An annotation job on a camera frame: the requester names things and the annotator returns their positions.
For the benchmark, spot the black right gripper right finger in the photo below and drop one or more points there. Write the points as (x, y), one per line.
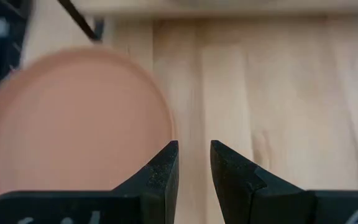
(259, 202)

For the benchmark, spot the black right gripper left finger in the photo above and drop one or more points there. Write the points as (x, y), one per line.
(141, 199)

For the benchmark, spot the tan plastic plate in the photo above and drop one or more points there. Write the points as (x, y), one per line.
(73, 124)

